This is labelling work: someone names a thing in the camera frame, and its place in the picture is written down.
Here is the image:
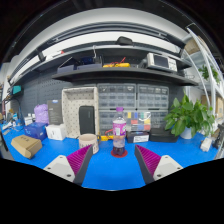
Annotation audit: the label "black box with white label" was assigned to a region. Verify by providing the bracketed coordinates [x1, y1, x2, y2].
[126, 130, 150, 144]

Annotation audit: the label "grey small-parts drawer cabinet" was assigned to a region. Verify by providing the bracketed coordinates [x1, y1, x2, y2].
[97, 83, 138, 134]
[136, 83, 170, 131]

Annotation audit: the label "green potted plant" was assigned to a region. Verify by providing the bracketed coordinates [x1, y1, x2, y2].
[163, 94, 216, 140]

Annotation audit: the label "clear compartment box colourful parts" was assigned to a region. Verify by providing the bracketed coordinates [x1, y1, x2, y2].
[123, 110, 152, 133]

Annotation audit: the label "white small adapter block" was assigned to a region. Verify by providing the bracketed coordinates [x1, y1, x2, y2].
[199, 136, 213, 153]

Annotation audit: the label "white metal rack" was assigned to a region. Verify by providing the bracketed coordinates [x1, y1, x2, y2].
[181, 26, 224, 148]

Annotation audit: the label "yellow multimeter with red leads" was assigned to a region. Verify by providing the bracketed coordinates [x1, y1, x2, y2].
[99, 134, 114, 142]

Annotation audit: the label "white carton box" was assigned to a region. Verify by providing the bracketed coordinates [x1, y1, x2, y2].
[45, 123, 68, 141]

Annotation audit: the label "dark grey flat box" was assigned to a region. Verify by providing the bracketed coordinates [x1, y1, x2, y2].
[47, 99, 64, 126]

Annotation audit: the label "black rounded flat device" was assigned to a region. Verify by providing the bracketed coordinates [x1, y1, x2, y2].
[78, 105, 96, 136]

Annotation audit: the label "black wall shelf unit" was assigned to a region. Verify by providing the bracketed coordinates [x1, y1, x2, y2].
[8, 31, 201, 88]

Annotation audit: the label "blue carton box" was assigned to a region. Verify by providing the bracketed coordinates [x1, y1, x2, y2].
[23, 121, 49, 142]

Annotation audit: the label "beige dotted storage basket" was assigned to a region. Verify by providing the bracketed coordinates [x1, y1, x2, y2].
[61, 86, 100, 139]

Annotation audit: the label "beige cup with grey slots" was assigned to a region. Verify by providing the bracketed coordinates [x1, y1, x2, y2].
[78, 133, 100, 155]

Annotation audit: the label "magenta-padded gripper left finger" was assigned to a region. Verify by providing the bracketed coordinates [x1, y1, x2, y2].
[43, 143, 94, 187]

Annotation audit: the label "teal small device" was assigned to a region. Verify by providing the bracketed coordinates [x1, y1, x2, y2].
[11, 85, 23, 96]

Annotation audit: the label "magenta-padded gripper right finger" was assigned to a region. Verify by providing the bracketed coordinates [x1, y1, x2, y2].
[134, 144, 184, 185]

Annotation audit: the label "clear purple-capped drink bottle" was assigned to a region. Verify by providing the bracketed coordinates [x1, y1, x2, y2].
[111, 106, 128, 157]

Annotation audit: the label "black flat case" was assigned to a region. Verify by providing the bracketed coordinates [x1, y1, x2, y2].
[148, 128, 179, 144]

